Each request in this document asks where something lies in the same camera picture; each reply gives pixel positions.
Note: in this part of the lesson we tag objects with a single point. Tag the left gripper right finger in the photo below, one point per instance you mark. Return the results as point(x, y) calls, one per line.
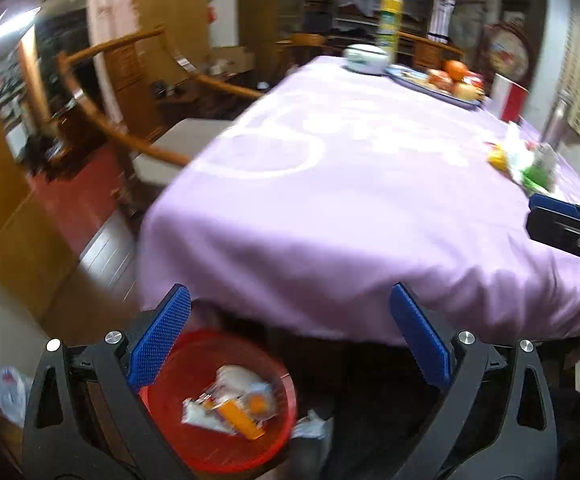
point(495, 418)

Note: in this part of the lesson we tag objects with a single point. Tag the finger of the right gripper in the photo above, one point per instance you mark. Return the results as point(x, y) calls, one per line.
point(555, 229)
point(552, 204)

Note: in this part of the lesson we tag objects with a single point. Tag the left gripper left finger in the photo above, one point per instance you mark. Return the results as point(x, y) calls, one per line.
point(84, 417)

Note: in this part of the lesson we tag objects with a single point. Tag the green white tissue pack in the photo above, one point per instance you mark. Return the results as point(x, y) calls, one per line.
point(538, 170)

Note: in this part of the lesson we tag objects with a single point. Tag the yellow foam fruit net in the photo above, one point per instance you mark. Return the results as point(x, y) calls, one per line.
point(498, 159)

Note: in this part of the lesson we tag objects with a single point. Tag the red plastic trash basket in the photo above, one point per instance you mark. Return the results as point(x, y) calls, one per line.
point(183, 397)

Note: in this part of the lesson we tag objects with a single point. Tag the stainless steel bottle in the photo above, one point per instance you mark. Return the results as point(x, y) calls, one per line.
point(557, 122)

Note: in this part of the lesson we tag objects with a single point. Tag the red and white box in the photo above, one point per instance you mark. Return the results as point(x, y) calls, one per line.
point(507, 99)

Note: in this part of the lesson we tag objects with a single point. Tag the yellow-red apple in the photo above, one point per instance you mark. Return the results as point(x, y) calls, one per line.
point(465, 91)

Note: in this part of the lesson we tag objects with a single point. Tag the orange fruit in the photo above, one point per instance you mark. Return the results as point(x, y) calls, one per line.
point(456, 70)

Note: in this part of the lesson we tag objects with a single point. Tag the round framed fruit picture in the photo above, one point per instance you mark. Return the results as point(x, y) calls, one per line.
point(504, 50)

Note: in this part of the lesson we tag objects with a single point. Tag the wrapped pastry in plate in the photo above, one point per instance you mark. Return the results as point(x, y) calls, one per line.
point(440, 80)

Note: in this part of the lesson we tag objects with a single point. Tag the blue oval fruit plate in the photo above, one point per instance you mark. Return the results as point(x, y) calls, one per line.
point(417, 81)

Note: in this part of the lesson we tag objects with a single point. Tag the purple printed tablecloth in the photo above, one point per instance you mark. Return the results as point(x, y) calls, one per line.
point(335, 186)

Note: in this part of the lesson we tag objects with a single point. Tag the white ceramic lidded jar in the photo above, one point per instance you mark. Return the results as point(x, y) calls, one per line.
point(366, 59)

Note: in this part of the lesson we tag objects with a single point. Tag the yellow green carton box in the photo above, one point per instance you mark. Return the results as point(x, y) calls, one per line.
point(389, 26)

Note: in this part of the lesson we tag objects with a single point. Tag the wooden round-back armchair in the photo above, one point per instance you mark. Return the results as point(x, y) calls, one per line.
point(142, 122)

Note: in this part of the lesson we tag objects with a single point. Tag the red floral door curtain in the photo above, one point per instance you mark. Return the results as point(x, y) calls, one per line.
point(111, 19)

